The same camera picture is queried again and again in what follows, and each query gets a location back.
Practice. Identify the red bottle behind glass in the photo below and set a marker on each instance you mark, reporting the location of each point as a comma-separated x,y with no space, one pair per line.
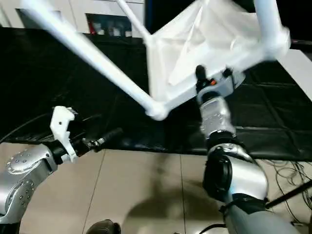
90,27

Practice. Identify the white plastic table leg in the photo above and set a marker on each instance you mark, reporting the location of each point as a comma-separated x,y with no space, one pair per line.
136,22
97,58
270,26

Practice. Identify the black metal frame bar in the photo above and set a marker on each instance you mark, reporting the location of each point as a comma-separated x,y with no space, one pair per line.
290,195

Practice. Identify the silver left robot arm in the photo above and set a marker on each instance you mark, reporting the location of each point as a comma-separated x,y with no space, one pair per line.
22,170

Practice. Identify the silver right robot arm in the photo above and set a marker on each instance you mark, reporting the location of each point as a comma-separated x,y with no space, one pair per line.
219,117

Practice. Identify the white glass-door cabinet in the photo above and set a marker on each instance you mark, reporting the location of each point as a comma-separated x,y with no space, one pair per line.
73,9

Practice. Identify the white flat board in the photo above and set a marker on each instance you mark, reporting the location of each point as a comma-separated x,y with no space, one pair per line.
299,70

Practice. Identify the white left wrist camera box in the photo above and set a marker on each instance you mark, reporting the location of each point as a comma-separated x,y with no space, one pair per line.
61,122

